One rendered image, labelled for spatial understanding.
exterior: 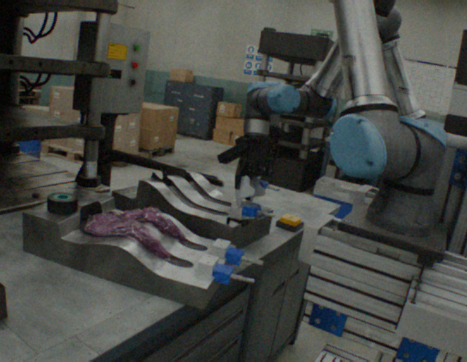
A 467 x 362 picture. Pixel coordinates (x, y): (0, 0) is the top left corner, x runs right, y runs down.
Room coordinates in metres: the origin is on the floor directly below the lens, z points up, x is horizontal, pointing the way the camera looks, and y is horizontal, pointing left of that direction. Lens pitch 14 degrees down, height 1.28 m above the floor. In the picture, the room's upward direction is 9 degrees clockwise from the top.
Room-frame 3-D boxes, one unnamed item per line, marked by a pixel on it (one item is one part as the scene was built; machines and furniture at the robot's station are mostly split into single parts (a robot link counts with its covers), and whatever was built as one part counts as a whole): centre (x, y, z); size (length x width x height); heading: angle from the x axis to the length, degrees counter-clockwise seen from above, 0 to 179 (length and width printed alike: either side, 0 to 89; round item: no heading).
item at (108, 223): (0.93, 0.23, 0.90); 0.26 x 0.18 x 0.08; 77
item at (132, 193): (1.28, 0.13, 0.87); 0.50 x 0.26 x 0.14; 60
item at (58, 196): (0.91, 0.43, 0.93); 0.08 x 0.08 x 0.04
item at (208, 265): (0.82, -0.02, 0.86); 0.13 x 0.05 x 0.05; 77
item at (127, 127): (5.20, 2.01, 0.47); 1.22 x 0.80 x 0.94; 68
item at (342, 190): (4.26, -1.24, 0.28); 0.61 x 0.41 x 0.15; 64
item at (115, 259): (0.92, 0.24, 0.86); 0.50 x 0.26 x 0.11; 77
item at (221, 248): (0.93, -0.04, 0.86); 0.13 x 0.05 x 0.05; 77
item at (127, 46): (1.81, 0.64, 0.74); 0.31 x 0.22 x 1.47; 150
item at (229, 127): (8.11, 0.12, 0.42); 0.86 x 0.33 x 0.83; 64
